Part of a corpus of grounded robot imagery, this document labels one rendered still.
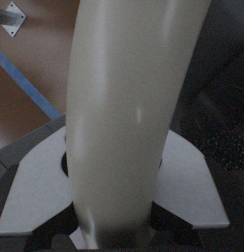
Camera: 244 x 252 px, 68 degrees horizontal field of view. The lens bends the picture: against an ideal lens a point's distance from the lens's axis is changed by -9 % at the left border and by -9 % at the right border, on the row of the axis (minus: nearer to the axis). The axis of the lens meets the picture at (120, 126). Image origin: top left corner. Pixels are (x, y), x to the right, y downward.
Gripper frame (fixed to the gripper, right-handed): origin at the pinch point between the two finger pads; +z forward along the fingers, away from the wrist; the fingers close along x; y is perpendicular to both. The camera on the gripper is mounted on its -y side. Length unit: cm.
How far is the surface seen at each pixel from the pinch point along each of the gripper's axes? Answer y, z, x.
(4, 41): -4, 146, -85
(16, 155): 38, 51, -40
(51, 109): 48, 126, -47
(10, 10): -27, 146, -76
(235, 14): -17, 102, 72
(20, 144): 37, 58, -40
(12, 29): -12, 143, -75
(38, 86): 31, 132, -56
